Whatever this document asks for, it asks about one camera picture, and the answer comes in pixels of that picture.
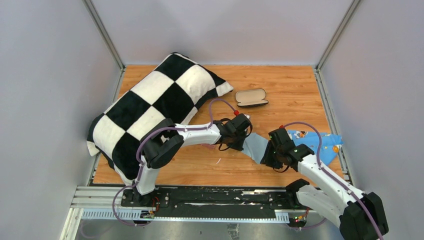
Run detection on black white checkered pillow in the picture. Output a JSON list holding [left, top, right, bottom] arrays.
[[86, 52, 234, 186]]

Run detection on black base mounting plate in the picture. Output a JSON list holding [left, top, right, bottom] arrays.
[[118, 186, 307, 220]]

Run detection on pink transparent sunglasses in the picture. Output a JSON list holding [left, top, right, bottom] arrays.
[[201, 143, 216, 150]]

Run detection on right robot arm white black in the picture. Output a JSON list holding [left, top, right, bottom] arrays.
[[261, 127, 389, 240]]

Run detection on aluminium frame rail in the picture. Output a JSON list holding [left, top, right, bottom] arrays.
[[59, 185, 382, 240]]

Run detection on purple cable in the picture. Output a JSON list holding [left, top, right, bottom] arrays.
[[111, 98, 240, 228], [278, 121, 385, 240]]

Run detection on black glasses case beige lining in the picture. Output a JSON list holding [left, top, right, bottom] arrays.
[[235, 88, 269, 108]]

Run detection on light blue cleaning cloth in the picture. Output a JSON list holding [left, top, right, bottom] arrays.
[[241, 132, 269, 165]]

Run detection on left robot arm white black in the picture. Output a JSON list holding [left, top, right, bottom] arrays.
[[131, 113, 253, 207]]

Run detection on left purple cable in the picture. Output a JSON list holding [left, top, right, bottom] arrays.
[[111, 98, 240, 228]]

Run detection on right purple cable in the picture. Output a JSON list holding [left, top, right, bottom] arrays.
[[278, 121, 385, 240]]

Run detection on blue patterned cloth bag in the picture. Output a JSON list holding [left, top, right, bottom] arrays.
[[287, 130, 344, 166]]

